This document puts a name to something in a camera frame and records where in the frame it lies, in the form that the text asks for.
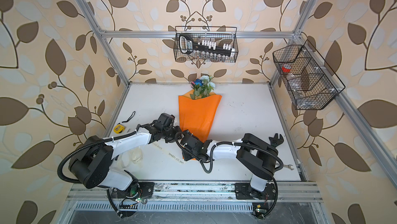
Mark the orange wrapping paper sheet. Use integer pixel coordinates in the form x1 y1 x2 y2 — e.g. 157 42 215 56
175 91 222 147

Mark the white ribbon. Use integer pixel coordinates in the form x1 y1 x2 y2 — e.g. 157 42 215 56
118 142 186 168

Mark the dark pink fake rose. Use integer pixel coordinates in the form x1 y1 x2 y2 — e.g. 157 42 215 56
190 82 200 99

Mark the dark blue fake rose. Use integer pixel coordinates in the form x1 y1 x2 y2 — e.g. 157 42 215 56
194 79 203 87

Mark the pale blue fake flower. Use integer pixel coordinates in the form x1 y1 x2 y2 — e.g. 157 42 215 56
200 75 216 97

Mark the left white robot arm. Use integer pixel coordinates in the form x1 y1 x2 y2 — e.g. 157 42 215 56
57 113 180 190

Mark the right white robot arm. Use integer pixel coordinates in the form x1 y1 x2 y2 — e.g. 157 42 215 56
174 130 284 193

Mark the yellow tape measure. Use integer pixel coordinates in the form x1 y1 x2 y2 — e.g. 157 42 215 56
113 111 136 134

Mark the black adjustable wrench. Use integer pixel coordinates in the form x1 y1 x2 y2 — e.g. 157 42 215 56
269 133 284 147

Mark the black socket wrench set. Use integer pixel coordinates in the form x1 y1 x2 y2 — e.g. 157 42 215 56
175 33 238 58

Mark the silver small wrench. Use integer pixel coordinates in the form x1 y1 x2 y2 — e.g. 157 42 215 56
283 164 295 171

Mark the clear bottle red cap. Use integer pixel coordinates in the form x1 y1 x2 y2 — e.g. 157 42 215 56
281 63 308 97

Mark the back black wire basket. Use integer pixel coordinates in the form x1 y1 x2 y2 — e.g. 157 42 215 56
173 25 238 64

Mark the black wire basket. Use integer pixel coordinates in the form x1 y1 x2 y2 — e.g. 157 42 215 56
173 25 238 64
273 40 345 110

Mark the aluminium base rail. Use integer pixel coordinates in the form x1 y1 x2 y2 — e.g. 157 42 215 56
63 181 324 215

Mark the right black wire basket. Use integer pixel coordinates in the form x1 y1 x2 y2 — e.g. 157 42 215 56
273 40 345 110

